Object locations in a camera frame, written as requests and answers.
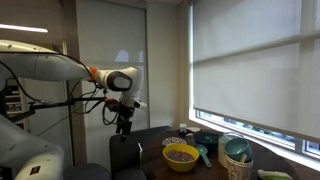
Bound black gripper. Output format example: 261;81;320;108
115;103;137;143

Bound white patterned plate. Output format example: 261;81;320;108
161;136;188;148

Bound yellow bowl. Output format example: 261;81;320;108
162;143;200;173

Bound dark blue bowl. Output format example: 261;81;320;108
193;130;222;146

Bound teal bowl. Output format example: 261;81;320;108
223;137;253;163

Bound black leather chair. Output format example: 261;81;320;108
109;125;175;180

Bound teal plastic scoop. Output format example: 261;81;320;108
194;143;213;169

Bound narrow white roller blind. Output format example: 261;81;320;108
75;0;150;168

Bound clear glass jar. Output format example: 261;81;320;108
217;131;246;170

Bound white storage shelf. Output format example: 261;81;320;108
4;78;32;132

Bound patterned white cup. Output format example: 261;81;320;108
226;154;254;180

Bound ceiling strip light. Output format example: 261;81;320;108
0;23;50;34

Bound wide white roller blind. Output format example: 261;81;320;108
192;0;320;144

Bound white and green packet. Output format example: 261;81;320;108
257;169;294;180

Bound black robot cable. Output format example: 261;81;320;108
101;98;120;127

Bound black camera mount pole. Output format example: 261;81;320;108
27;96;108;116

